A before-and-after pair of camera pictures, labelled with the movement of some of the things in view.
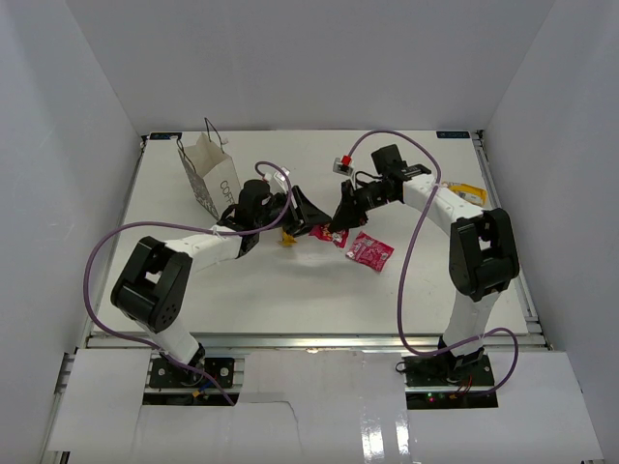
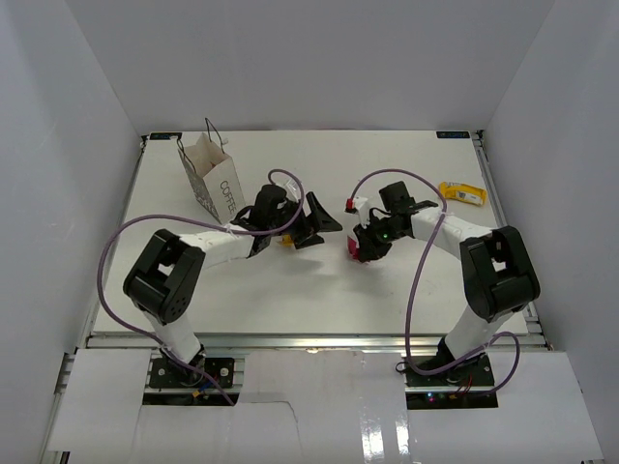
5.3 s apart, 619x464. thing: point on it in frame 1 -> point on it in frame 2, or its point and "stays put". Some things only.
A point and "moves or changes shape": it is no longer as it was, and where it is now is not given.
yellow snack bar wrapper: [287, 240] stays put
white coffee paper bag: [212, 171] stays put
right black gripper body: [367, 197] -> [378, 235]
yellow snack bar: [471, 193] stays put
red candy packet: [369, 252] moves or changes shape
